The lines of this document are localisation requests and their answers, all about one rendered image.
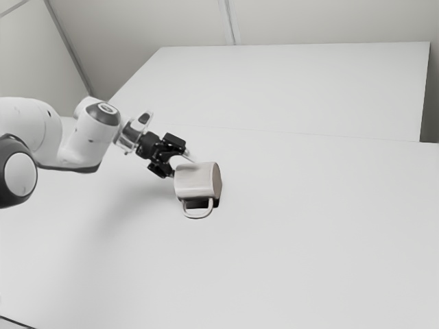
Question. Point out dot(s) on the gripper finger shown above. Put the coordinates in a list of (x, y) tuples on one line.
[(174, 143), (160, 170)]

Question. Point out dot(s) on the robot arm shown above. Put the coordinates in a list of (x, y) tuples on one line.
[(82, 137)]

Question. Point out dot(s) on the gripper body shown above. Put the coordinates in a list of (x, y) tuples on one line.
[(148, 146)]

